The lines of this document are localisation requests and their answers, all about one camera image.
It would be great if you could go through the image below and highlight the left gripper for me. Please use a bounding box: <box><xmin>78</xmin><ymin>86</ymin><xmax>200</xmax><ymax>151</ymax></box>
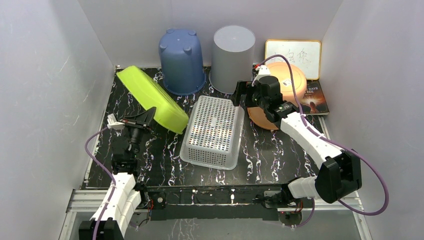
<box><xmin>123</xmin><ymin>108</ymin><xmax>157</xmax><ymax>160</ymax></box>

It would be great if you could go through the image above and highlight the green plastic basket tray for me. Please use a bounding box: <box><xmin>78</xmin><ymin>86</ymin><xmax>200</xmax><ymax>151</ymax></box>
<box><xmin>116</xmin><ymin>65</ymin><xmax>189</xmax><ymax>135</ymax></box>

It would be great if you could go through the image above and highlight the white perforated plastic basket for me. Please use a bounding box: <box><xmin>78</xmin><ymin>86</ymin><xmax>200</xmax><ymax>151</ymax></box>
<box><xmin>179</xmin><ymin>95</ymin><xmax>245</xmax><ymax>170</ymax></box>

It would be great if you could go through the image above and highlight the orange plastic bucket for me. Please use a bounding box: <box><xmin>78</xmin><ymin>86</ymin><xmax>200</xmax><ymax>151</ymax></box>
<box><xmin>247</xmin><ymin>62</ymin><xmax>307</xmax><ymax>131</ymax></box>

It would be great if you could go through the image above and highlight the grey plastic bucket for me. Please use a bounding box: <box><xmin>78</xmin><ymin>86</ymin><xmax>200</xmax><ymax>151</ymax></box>
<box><xmin>209</xmin><ymin>25</ymin><xmax>256</xmax><ymax>94</ymax></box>

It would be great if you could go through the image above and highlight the blue plastic bucket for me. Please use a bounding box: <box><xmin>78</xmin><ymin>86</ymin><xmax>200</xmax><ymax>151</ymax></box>
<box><xmin>158</xmin><ymin>28</ymin><xmax>206</xmax><ymax>96</ymax></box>

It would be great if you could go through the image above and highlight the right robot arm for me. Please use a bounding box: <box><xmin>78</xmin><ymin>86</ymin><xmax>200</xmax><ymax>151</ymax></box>
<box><xmin>231</xmin><ymin>75</ymin><xmax>362</xmax><ymax>207</ymax></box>

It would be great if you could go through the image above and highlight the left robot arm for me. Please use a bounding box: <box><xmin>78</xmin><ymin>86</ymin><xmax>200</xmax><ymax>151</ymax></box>
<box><xmin>78</xmin><ymin>107</ymin><xmax>156</xmax><ymax>240</ymax></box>

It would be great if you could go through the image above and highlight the dark book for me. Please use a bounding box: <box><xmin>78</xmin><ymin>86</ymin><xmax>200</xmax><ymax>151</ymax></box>
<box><xmin>300</xmin><ymin>80</ymin><xmax>330</xmax><ymax>116</ymax></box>

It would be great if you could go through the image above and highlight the small whiteboard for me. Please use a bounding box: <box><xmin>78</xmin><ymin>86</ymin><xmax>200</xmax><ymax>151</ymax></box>
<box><xmin>265</xmin><ymin>39</ymin><xmax>322</xmax><ymax>80</ymax></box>

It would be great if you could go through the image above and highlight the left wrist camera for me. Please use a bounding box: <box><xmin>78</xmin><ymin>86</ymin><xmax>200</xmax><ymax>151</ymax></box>
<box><xmin>106</xmin><ymin>113</ymin><xmax>125</xmax><ymax>131</ymax></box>

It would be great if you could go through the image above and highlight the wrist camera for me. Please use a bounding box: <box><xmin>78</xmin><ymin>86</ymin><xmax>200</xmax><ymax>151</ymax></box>
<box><xmin>106</xmin><ymin>113</ymin><xmax>125</xmax><ymax>131</ymax></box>
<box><xmin>252</xmin><ymin>65</ymin><xmax>271</xmax><ymax>86</ymax></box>

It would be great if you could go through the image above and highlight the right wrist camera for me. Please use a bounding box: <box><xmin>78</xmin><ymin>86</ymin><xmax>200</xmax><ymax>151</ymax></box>
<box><xmin>252</xmin><ymin>65</ymin><xmax>271</xmax><ymax>86</ymax></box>

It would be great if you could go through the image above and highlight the aluminium frame rail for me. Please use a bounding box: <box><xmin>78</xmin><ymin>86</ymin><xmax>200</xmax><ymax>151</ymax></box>
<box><xmin>58</xmin><ymin>114</ymin><xmax>374</xmax><ymax>240</ymax></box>

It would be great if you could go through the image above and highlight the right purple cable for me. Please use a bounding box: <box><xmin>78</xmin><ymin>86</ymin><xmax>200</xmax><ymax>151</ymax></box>
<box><xmin>254</xmin><ymin>53</ymin><xmax>390</xmax><ymax>228</ymax></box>

